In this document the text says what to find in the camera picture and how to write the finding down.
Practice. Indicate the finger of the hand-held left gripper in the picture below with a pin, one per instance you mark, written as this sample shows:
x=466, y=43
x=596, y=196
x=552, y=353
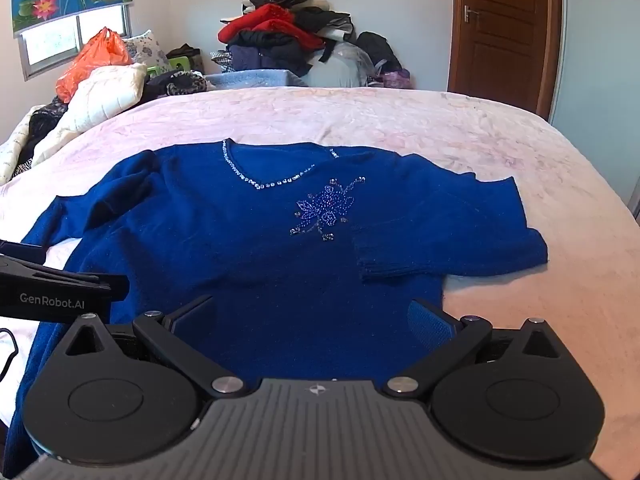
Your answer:
x=22, y=254

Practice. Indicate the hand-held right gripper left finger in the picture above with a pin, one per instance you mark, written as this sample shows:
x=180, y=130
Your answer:
x=194, y=317

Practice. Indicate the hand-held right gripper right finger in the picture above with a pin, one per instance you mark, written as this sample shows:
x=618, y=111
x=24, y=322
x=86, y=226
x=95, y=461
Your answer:
x=427, y=325

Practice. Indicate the blue beaded sweater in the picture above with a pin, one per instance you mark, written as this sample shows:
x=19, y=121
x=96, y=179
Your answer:
x=225, y=260

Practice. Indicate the pile of clothes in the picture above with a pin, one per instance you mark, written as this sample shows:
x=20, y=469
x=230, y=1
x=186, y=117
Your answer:
x=270, y=25

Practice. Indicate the dark patterned cloth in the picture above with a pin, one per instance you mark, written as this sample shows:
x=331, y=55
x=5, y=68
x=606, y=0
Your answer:
x=42, y=125

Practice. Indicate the white quilted pillow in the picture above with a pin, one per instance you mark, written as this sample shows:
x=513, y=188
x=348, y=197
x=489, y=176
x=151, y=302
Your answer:
x=97, y=97

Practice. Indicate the pink floral bed blanket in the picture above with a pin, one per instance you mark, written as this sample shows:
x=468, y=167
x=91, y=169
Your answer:
x=400, y=120

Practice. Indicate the orange plastic bag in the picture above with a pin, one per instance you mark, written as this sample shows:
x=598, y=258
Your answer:
x=92, y=57

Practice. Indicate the window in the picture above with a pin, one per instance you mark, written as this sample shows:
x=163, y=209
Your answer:
x=55, y=40

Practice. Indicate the leopard pattern cloth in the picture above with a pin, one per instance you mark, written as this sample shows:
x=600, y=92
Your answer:
x=180, y=85

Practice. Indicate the grey floral pillow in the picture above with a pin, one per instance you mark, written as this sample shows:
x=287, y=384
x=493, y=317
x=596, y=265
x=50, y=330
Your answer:
x=147, y=47

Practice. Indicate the light blue quilt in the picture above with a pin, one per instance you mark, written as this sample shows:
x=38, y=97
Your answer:
x=250, y=80

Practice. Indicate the green plastic stool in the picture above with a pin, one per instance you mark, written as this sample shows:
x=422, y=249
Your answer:
x=177, y=63

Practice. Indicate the purple bag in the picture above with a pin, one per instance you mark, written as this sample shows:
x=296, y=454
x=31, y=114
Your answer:
x=395, y=79

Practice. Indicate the black bag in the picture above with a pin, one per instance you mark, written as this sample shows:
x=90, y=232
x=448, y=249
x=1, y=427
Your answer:
x=184, y=52

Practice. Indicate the clear plastic wrapped bundle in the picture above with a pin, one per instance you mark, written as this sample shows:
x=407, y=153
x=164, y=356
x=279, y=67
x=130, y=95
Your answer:
x=335, y=70

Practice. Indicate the pale blue wardrobe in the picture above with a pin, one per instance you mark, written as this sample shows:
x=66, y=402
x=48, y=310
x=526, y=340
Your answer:
x=595, y=85

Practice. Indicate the brown wooden door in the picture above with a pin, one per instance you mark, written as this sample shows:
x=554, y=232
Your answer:
x=502, y=35

